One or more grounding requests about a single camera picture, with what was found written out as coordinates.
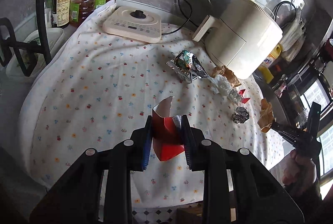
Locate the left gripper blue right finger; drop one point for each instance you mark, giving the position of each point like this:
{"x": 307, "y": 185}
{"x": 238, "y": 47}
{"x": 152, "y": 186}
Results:
{"x": 188, "y": 141}

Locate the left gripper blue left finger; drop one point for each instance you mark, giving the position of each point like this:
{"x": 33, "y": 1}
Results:
{"x": 146, "y": 143}

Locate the red paper carton piece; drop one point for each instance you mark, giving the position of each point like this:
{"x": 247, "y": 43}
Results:
{"x": 167, "y": 141}

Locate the brown paper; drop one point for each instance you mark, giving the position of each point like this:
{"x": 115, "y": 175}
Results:
{"x": 266, "y": 117}

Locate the person's right hand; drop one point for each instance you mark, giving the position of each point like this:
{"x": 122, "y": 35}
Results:
{"x": 299, "y": 175}

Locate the small foil ball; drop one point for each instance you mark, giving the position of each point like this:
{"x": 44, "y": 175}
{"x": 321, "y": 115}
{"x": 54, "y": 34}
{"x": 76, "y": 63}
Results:
{"x": 240, "y": 115}

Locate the crumpled white wrapper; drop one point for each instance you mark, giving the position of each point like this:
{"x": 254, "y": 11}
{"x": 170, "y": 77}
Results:
{"x": 220, "y": 85}

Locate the green silver snack bag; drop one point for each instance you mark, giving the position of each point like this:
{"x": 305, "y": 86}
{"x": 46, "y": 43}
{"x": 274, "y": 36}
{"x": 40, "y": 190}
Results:
{"x": 187, "y": 66}

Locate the white floral tablecloth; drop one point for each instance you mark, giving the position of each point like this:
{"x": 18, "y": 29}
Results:
{"x": 101, "y": 87}

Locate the yellow detergent jug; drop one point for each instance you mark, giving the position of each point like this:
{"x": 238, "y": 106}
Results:
{"x": 267, "y": 62}

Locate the cream air fryer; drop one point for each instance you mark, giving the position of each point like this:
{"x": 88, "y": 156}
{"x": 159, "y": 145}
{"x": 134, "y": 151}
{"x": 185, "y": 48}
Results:
{"x": 241, "y": 38}

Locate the cream induction cooktop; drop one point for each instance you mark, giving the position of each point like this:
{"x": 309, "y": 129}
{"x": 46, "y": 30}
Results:
{"x": 134, "y": 24}

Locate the hanging plastic bags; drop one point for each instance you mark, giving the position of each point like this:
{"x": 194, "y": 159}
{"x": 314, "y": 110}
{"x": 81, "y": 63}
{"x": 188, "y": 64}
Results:
{"x": 293, "y": 38}

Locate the white plastic container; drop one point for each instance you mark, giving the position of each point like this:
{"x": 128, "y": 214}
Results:
{"x": 55, "y": 38}

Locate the black metal rack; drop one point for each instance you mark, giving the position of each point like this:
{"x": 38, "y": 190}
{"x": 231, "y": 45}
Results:
{"x": 12, "y": 40}

